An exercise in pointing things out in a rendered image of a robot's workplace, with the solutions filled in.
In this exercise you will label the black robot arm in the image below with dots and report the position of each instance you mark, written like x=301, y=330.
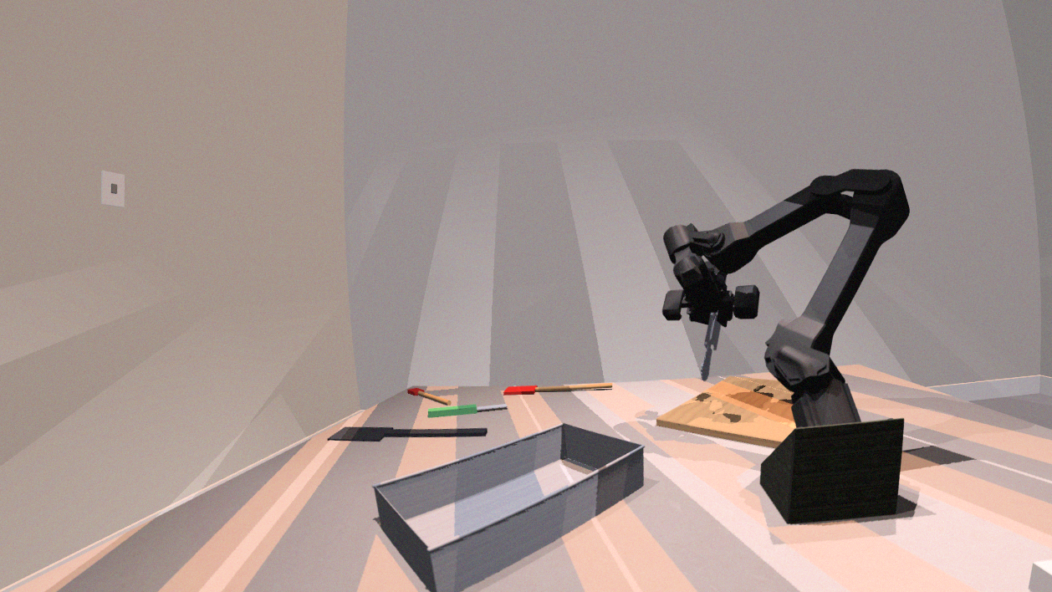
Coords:
x=798, y=353

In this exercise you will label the light wooden board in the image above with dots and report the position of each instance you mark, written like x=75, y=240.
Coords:
x=748, y=410

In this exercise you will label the grey rectangular roasting tin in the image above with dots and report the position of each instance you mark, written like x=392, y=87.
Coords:
x=460, y=522

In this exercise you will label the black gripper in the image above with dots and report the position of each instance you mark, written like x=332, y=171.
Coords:
x=744, y=304

